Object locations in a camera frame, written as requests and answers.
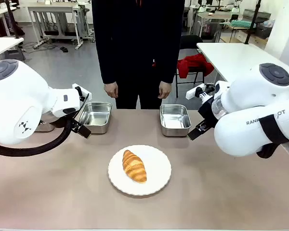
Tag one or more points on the person's left forearm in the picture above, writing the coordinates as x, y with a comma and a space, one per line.
169, 65

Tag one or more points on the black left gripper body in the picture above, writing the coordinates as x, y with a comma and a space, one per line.
75, 119

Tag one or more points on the person's right forearm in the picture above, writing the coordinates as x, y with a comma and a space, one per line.
107, 65

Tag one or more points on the white power strip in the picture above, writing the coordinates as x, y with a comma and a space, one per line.
39, 43

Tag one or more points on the person in dark clothes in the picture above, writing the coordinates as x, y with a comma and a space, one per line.
137, 48

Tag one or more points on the green rack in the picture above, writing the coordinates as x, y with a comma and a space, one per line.
240, 23

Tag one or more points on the rectangular steel container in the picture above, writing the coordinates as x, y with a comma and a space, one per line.
175, 120
45, 127
96, 116

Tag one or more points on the person's left hand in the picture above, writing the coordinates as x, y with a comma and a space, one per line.
164, 89

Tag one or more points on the person's right hand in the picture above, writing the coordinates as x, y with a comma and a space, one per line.
111, 89

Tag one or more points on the black chair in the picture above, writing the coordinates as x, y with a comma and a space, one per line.
190, 42

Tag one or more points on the grey lab desk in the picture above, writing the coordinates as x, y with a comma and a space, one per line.
214, 15

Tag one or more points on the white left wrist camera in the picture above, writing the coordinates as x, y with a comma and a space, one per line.
84, 89

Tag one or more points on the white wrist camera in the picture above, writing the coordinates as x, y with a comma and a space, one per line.
84, 89
192, 92

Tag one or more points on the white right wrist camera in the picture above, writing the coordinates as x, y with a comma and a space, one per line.
192, 92

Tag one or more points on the grey storage bin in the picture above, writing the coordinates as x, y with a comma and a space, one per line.
256, 14

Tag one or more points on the white scalloped plate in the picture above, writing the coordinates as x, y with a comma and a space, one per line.
156, 168

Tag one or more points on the black stand pole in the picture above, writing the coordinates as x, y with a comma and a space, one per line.
251, 21
13, 21

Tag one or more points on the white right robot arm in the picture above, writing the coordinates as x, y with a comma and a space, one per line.
250, 134

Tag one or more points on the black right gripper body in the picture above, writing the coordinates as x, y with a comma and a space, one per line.
207, 111

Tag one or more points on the black floor object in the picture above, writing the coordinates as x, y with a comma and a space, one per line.
64, 49

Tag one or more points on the white lab workbench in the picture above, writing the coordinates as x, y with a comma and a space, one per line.
53, 8

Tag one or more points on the red cloth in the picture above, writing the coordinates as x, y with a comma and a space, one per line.
195, 65

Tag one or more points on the large white side table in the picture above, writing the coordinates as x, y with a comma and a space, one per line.
233, 57

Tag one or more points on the small white side table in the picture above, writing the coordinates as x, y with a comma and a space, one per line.
2, 45

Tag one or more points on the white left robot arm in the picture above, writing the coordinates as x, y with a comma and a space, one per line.
14, 101

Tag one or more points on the golden croissant bread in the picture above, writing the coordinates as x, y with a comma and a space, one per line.
134, 166

